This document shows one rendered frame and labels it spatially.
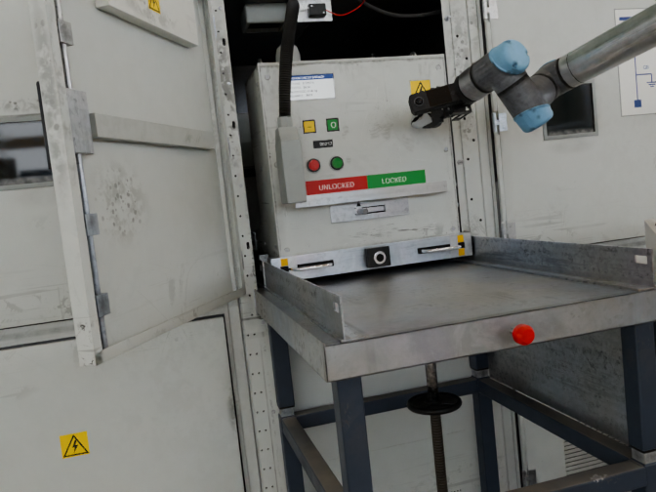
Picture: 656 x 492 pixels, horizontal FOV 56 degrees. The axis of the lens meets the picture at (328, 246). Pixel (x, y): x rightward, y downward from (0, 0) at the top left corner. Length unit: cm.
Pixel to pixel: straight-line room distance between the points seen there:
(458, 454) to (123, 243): 112
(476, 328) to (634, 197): 111
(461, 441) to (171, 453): 79
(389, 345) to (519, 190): 95
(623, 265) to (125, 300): 89
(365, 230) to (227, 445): 64
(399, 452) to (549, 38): 121
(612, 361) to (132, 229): 94
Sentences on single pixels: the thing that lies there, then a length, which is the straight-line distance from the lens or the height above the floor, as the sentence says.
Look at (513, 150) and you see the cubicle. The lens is 181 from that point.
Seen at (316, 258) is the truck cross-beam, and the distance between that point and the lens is 154.
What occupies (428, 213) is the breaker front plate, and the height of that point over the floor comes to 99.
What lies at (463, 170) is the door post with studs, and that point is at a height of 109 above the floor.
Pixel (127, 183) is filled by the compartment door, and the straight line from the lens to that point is 120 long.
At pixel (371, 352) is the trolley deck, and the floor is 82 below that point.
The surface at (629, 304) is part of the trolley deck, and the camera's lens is 117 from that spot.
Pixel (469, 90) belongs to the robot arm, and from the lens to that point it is 146.
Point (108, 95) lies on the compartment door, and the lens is 120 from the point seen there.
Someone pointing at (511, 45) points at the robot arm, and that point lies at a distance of 140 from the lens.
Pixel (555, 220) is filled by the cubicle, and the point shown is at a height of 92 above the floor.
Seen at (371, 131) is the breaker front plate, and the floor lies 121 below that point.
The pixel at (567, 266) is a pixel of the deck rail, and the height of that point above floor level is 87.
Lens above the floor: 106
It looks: 5 degrees down
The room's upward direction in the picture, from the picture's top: 6 degrees counter-clockwise
